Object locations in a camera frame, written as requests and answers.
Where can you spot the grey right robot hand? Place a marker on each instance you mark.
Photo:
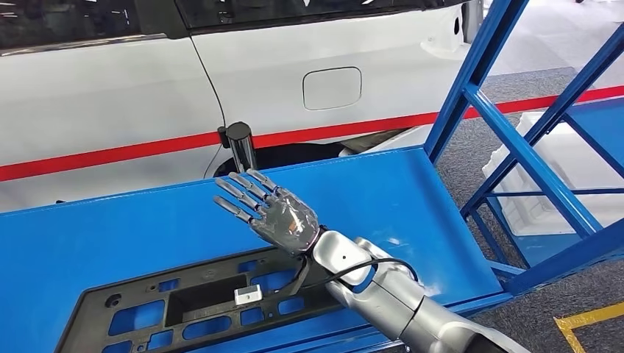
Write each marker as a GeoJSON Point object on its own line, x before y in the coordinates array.
{"type": "Point", "coordinates": [287, 224]}

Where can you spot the black plastic plate frame part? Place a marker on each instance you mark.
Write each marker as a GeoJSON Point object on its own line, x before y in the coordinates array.
{"type": "Point", "coordinates": [205, 302]}

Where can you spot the white plastic bin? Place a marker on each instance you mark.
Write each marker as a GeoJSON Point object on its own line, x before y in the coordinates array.
{"type": "Point", "coordinates": [560, 161]}

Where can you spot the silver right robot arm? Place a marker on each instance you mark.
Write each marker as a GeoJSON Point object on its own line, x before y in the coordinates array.
{"type": "Point", "coordinates": [390, 302]}

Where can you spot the yellow floor tape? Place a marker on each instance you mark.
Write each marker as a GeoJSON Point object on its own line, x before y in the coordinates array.
{"type": "Point", "coordinates": [585, 319]}

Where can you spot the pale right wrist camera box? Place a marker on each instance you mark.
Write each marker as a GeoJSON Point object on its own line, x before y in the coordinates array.
{"type": "Point", "coordinates": [248, 294]}

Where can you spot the white car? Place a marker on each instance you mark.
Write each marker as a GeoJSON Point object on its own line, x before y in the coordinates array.
{"type": "Point", "coordinates": [122, 97]}

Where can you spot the black stanchion post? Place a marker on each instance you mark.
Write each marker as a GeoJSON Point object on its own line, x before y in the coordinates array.
{"type": "Point", "coordinates": [241, 146]}

